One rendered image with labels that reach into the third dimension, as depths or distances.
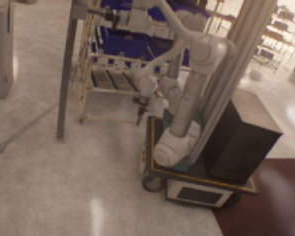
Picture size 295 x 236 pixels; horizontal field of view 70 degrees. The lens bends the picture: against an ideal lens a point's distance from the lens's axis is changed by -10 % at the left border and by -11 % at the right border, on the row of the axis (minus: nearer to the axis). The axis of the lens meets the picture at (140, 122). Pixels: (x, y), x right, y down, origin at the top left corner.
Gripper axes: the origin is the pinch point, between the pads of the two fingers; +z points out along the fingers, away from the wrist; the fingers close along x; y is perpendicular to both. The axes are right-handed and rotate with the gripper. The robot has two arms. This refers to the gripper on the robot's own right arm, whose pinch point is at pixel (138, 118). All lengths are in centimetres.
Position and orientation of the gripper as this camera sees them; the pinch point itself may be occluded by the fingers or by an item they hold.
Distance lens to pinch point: 190.9
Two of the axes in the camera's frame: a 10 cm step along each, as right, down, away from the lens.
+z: -2.7, 7.8, 5.6
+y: 9.6, 2.5, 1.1
